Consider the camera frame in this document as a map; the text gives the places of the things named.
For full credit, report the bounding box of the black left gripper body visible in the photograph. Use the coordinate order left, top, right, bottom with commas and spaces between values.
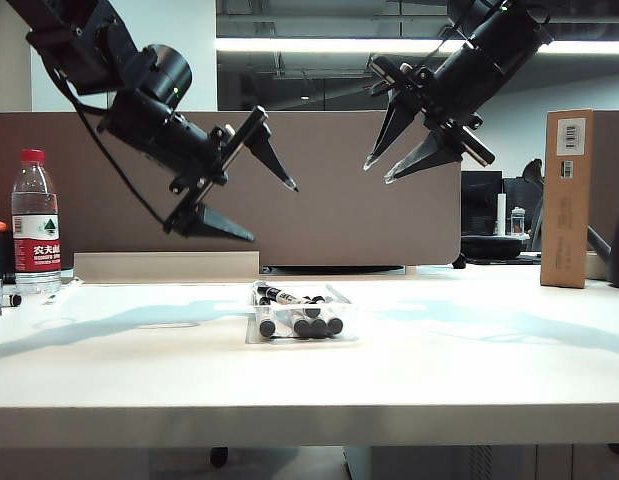
106, 89, 269, 234

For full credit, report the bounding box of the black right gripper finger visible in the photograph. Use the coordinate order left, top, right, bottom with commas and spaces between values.
383, 127, 464, 185
362, 92, 419, 174

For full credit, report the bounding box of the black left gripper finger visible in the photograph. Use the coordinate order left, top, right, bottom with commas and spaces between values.
181, 200, 259, 245
243, 122, 301, 194

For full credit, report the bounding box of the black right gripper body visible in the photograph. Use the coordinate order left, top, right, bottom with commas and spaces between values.
369, 42, 505, 167

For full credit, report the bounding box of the tall cardboard box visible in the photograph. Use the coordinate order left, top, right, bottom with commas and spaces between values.
540, 108, 595, 290

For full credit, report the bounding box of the clear plastic packaging box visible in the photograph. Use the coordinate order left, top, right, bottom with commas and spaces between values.
245, 282, 361, 346

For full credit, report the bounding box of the black computer monitor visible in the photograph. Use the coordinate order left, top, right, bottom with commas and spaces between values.
461, 170, 505, 236

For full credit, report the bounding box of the brown desk partition panel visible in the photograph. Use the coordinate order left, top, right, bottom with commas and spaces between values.
0, 110, 463, 267

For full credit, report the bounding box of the black office chair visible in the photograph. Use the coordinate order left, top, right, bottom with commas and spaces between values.
503, 158, 546, 251

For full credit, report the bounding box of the black round cushion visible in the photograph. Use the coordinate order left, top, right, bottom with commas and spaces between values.
461, 234, 527, 261

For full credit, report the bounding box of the small glass bottle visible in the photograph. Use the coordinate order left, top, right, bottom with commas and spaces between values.
509, 205, 532, 240

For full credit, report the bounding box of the ceiling light strip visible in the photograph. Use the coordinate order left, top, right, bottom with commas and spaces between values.
216, 36, 619, 55

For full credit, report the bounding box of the water bottle red label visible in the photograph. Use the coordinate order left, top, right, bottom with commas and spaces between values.
10, 148, 63, 296

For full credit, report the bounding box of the brown side partition panel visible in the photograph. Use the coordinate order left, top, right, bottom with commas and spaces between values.
586, 172, 619, 281

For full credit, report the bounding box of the dark grey slanted tube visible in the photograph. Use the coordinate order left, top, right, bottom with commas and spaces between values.
586, 227, 613, 262

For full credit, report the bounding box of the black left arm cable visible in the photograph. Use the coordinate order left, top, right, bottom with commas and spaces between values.
56, 74, 170, 226

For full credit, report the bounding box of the beige cable tray flap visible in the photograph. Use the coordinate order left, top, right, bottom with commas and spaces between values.
73, 251, 262, 281

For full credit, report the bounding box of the grey partition base bracket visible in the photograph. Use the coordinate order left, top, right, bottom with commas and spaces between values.
261, 264, 406, 276

